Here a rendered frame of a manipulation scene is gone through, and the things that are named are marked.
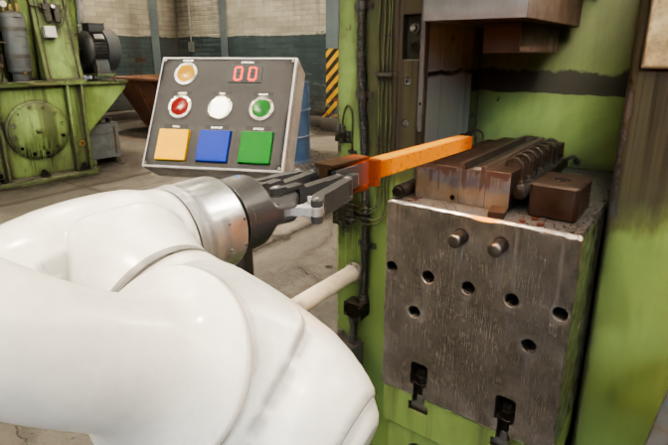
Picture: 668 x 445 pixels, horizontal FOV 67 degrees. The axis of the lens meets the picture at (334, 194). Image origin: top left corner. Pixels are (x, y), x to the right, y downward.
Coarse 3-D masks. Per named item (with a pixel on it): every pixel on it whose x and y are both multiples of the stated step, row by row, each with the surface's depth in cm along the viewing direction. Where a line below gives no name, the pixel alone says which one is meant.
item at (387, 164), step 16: (432, 144) 83; (448, 144) 84; (464, 144) 90; (336, 160) 62; (352, 160) 62; (368, 160) 65; (384, 160) 68; (400, 160) 72; (416, 160) 76; (432, 160) 80; (320, 176) 60; (368, 176) 66; (384, 176) 69
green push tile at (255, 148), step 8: (248, 136) 112; (256, 136) 112; (264, 136) 112; (272, 136) 112; (240, 144) 112; (248, 144) 112; (256, 144) 111; (264, 144) 111; (240, 152) 112; (248, 152) 111; (256, 152) 111; (264, 152) 111; (240, 160) 111; (248, 160) 111; (256, 160) 110; (264, 160) 110
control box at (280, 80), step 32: (192, 64) 120; (224, 64) 119; (256, 64) 117; (288, 64) 116; (160, 96) 120; (192, 96) 118; (224, 96) 116; (256, 96) 115; (288, 96) 114; (192, 128) 116; (224, 128) 115; (256, 128) 113; (288, 128) 112; (160, 160) 115; (192, 160) 114; (288, 160) 113
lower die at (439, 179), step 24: (480, 144) 131; (504, 144) 120; (528, 144) 120; (432, 168) 105; (456, 168) 102; (504, 168) 99; (432, 192) 106; (456, 192) 103; (480, 192) 100; (504, 192) 97
